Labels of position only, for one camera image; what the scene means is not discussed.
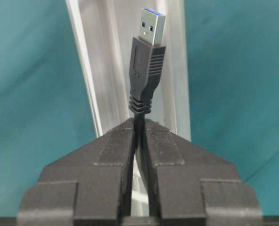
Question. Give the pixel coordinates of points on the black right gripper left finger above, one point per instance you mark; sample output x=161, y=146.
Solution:
x=90, y=186

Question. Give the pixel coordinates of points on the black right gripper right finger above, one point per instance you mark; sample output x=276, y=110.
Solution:
x=190, y=186

